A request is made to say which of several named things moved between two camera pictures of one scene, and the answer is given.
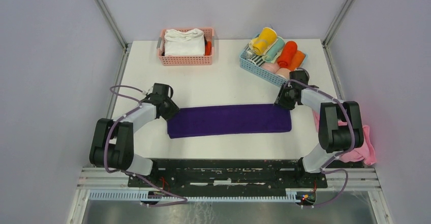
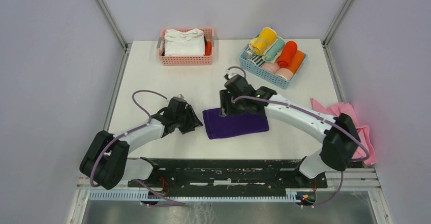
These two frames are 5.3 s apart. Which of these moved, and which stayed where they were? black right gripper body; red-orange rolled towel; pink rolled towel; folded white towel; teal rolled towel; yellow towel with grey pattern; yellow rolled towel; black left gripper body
Moved: black right gripper body; black left gripper body
Stayed: yellow rolled towel; folded white towel; pink rolled towel; red-orange rolled towel; yellow towel with grey pattern; teal rolled towel
